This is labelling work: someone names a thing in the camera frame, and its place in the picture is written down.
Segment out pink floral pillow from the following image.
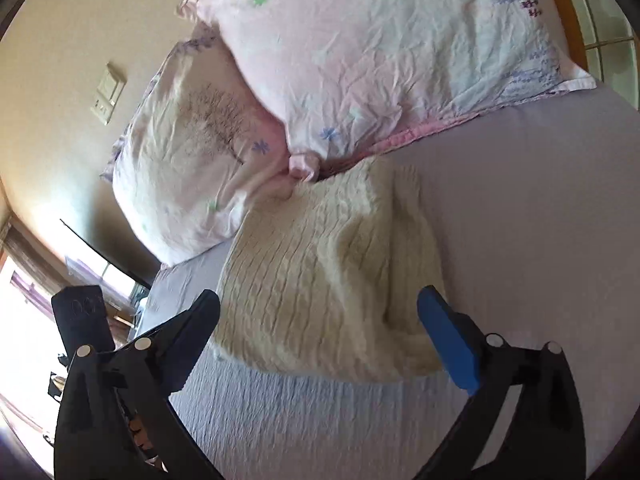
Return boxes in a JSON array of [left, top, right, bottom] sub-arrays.
[[175, 0, 598, 182]]

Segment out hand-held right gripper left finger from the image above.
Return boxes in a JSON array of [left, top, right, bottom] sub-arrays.
[[54, 289, 226, 480]]

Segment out bed with grey sheet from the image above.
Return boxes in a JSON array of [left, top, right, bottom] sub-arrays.
[[135, 82, 640, 480]]

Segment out cream knitted blanket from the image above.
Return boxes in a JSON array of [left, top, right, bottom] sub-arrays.
[[210, 156, 451, 385]]

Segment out wooden headboard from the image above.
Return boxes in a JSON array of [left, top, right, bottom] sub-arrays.
[[537, 0, 590, 72]]

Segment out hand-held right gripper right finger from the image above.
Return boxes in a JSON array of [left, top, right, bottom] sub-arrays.
[[415, 285, 587, 480]]

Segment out white tree print pillow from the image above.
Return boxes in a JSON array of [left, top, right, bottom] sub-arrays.
[[100, 22, 301, 268]]

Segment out beige wall switch plate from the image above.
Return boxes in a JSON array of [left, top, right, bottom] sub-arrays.
[[90, 62, 127, 126]]

